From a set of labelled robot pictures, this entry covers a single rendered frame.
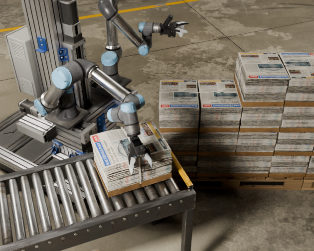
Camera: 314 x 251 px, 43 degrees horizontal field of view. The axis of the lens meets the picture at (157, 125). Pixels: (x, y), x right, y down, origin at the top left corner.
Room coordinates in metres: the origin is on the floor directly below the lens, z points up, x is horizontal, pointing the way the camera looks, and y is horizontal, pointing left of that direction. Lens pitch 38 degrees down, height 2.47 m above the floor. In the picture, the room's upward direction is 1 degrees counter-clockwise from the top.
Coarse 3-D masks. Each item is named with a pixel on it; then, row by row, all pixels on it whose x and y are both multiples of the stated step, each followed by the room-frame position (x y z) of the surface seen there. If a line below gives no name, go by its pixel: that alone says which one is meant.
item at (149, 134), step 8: (144, 128) 1.79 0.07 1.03; (152, 128) 1.78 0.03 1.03; (144, 136) 1.72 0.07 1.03; (152, 136) 1.71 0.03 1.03; (160, 136) 1.71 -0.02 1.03; (144, 144) 1.65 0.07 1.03; (152, 144) 1.65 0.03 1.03; (160, 144) 1.65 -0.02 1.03; (152, 152) 1.58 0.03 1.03; (160, 152) 1.59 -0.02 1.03; (168, 152) 1.60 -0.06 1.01; (152, 160) 1.57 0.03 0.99; (160, 160) 1.59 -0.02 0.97; (168, 160) 1.61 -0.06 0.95; (160, 168) 1.59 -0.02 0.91; (168, 168) 1.61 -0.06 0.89; (152, 176) 1.57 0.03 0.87
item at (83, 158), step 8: (64, 160) 1.78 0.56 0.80; (72, 160) 1.78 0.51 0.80; (80, 160) 1.78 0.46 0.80; (32, 168) 1.71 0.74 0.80; (40, 168) 1.71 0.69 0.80; (48, 168) 1.71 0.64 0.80; (0, 176) 1.65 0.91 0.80; (8, 176) 1.65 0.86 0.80; (16, 176) 1.65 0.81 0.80; (40, 176) 1.69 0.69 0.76; (64, 176) 1.74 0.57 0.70; (32, 184) 1.67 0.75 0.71; (8, 192) 1.62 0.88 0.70
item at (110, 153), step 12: (108, 132) 1.75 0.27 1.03; (96, 144) 1.65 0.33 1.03; (108, 144) 1.65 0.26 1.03; (120, 144) 1.65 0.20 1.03; (96, 156) 1.66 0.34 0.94; (108, 156) 1.55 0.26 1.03; (120, 156) 1.55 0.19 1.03; (108, 168) 1.48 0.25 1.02; (120, 168) 1.50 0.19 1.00; (108, 180) 1.48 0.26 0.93; (120, 180) 1.50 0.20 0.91; (132, 180) 1.53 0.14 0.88
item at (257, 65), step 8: (240, 56) 2.56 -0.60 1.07; (248, 56) 2.56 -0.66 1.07; (256, 56) 2.56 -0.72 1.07; (264, 56) 2.56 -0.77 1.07; (272, 56) 2.56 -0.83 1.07; (248, 64) 2.45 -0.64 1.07; (256, 64) 2.45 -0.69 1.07; (264, 64) 2.45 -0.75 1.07; (272, 64) 2.44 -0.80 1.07; (280, 64) 2.44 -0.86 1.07; (248, 72) 2.34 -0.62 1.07; (256, 72) 2.34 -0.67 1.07; (264, 72) 2.34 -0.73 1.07; (272, 72) 2.34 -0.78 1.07; (280, 72) 2.34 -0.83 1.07
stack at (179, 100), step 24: (168, 96) 2.42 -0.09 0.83; (192, 96) 2.41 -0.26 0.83; (216, 96) 2.41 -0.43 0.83; (168, 120) 2.27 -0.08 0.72; (192, 120) 2.27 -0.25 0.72; (216, 120) 2.27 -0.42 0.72; (240, 120) 2.32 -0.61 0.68; (264, 120) 2.26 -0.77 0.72; (288, 120) 2.26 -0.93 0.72; (312, 120) 2.26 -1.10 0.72; (168, 144) 2.27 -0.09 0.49; (192, 144) 2.27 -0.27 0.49; (216, 144) 2.26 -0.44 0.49; (240, 144) 2.26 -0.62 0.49; (264, 144) 2.26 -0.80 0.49; (288, 144) 2.26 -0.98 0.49; (312, 144) 2.26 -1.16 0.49; (192, 168) 2.27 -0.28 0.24; (216, 168) 2.27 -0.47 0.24; (240, 168) 2.27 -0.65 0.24; (264, 168) 2.26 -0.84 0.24; (288, 168) 2.26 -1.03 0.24
